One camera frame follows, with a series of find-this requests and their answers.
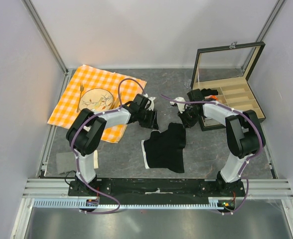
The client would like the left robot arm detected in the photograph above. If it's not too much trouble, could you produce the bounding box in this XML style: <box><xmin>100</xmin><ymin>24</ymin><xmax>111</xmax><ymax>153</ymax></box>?
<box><xmin>66</xmin><ymin>94</ymin><xmax>159</xmax><ymax>196</ymax></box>

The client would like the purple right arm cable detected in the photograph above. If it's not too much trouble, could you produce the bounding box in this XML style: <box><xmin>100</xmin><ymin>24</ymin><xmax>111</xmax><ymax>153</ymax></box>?
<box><xmin>160</xmin><ymin>94</ymin><xmax>265</xmax><ymax>216</ymax></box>

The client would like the beige folded cloth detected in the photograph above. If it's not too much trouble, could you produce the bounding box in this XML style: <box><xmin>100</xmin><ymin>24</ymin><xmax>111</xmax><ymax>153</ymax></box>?
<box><xmin>93</xmin><ymin>150</ymin><xmax>99</xmax><ymax>169</ymax></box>

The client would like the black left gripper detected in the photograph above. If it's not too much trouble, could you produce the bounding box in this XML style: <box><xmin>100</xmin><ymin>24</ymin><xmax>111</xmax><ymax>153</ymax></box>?
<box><xmin>138</xmin><ymin>108</ymin><xmax>158</xmax><ymax>130</ymax></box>

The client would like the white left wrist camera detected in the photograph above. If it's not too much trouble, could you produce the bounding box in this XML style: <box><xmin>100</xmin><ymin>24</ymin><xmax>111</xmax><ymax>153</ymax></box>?
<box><xmin>145</xmin><ymin>97</ymin><xmax>156</xmax><ymax>111</ymax></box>

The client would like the gold black knife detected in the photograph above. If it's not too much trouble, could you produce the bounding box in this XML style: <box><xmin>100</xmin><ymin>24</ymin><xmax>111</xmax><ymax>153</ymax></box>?
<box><xmin>113</xmin><ymin>93</ymin><xmax>121</xmax><ymax>109</ymax></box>

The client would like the aluminium right frame post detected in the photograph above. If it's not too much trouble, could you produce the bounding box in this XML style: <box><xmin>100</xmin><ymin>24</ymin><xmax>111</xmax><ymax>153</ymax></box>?
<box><xmin>240</xmin><ymin>0</ymin><xmax>288</xmax><ymax>73</ymax></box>

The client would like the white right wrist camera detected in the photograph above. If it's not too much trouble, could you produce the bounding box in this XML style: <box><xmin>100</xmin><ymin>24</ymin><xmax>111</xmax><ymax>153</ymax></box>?
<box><xmin>170</xmin><ymin>97</ymin><xmax>191</xmax><ymax>114</ymax></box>

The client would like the light blue cable duct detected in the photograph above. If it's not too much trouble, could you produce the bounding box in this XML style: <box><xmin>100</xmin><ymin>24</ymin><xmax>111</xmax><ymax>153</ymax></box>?
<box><xmin>33</xmin><ymin>198</ymin><xmax>224</xmax><ymax>210</ymax></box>

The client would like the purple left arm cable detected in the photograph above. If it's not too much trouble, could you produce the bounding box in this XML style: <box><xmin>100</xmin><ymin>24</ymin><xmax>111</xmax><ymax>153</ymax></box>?
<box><xmin>70</xmin><ymin>78</ymin><xmax>147</xmax><ymax>215</ymax></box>

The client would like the gold fork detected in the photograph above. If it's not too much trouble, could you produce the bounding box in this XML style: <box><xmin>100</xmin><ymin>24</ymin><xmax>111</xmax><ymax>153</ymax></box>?
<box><xmin>76</xmin><ymin>83</ymin><xmax>84</xmax><ymax>113</ymax></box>

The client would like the black white trimmed underwear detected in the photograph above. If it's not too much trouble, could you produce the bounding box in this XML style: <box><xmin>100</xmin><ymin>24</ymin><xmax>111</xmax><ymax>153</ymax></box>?
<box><xmin>141</xmin><ymin>122</ymin><xmax>186</xmax><ymax>173</ymax></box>

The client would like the black divided storage box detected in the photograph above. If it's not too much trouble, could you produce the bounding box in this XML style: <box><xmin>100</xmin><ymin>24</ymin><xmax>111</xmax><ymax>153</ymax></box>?
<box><xmin>190</xmin><ymin>41</ymin><xmax>266</xmax><ymax>122</ymax></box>

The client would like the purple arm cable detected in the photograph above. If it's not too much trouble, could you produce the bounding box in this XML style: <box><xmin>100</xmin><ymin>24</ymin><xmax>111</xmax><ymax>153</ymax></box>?
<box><xmin>70</xmin><ymin>78</ymin><xmax>147</xmax><ymax>215</ymax></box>
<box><xmin>160</xmin><ymin>94</ymin><xmax>265</xmax><ymax>216</ymax></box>

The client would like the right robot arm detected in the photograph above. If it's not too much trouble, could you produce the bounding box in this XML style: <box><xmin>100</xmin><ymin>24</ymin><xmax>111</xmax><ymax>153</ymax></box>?
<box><xmin>171</xmin><ymin>89</ymin><xmax>266</xmax><ymax>196</ymax></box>

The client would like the aluminium frame post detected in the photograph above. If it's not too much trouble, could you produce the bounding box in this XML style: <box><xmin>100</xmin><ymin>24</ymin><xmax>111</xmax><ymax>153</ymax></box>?
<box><xmin>21</xmin><ymin>0</ymin><xmax>70</xmax><ymax>75</ymax></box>
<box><xmin>240</xmin><ymin>0</ymin><xmax>288</xmax><ymax>73</ymax></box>

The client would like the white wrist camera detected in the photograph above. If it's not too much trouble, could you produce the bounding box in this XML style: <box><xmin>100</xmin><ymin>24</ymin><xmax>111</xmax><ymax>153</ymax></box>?
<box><xmin>170</xmin><ymin>97</ymin><xmax>191</xmax><ymax>114</ymax></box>
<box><xmin>145</xmin><ymin>97</ymin><xmax>156</xmax><ymax>111</ymax></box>

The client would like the beige bird pattern plate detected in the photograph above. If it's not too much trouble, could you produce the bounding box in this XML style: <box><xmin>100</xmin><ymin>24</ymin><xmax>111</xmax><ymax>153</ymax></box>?
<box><xmin>79</xmin><ymin>88</ymin><xmax>114</xmax><ymax>112</ymax></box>

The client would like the orange rolled underwear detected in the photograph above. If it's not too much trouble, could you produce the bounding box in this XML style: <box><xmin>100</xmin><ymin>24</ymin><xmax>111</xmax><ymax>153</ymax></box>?
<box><xmin>208</xmin><ymin>95</ymin><xmax>218</xmax><ymax>101</ymax></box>

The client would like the aluminium left frame post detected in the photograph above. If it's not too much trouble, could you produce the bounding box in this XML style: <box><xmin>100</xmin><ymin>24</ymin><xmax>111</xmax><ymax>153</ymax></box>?
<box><xmin>21</xmin><ymin>0</ymin><xmax>70</xmax><ymax>75</ymax></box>

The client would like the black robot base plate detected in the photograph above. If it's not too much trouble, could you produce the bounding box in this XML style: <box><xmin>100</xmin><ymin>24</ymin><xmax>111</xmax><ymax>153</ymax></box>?
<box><xmin>68</xmin><ymin>178</ymin><xmax>245</xmax><ymax>204</ymax></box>

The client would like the black rolled underwear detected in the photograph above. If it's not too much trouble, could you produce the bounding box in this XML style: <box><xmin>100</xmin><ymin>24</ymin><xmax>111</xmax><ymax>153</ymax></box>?
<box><xmin>200</xmin><ymin>88</ymin><xmax>219</xmax><ymax>98</ymax></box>

